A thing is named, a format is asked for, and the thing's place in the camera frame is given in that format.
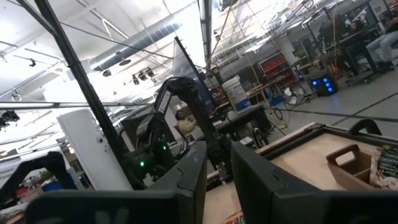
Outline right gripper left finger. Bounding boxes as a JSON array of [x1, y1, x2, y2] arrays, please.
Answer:
[[148, 141, 208, 224]]

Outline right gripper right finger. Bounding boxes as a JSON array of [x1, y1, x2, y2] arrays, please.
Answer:
[[231, 141, 321, 224]]

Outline beige tea packet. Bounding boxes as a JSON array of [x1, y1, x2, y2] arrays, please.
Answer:
[[369, 145, 398, 191]]

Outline person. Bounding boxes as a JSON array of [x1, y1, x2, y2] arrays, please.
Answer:
[[175, 109, 198, 138], [340, 18, 368, 41], [365, 0, 398, 71]]

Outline dark grey side desk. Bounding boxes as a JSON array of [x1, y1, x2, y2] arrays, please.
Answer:
[[214, 104, 274, 141]]

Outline white and blue tub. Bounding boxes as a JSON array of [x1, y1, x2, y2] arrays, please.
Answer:
[[221, 75, 252, 112]]

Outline wooden compartment tray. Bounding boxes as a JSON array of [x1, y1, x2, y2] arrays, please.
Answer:
[[325, 143, 379, 191]]

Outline black floor fan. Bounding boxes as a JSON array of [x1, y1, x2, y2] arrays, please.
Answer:
[[281, 82, 307, 106]]

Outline white panel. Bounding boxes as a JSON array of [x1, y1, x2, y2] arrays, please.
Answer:
[[57, 108, 134, 191]]

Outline black tower with blue lights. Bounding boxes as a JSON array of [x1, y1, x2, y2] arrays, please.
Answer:
[[307, 73, 339, 97]]

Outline red tool shelf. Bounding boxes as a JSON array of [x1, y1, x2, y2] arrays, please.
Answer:
[[257, 51, 298, 86]]

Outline black arched bracket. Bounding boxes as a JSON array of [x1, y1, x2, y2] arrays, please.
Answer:
[[347, 118, 383, 137]]

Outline black gantry post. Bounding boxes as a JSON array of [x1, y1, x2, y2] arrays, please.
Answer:
[[15, 0, 147, 190]]

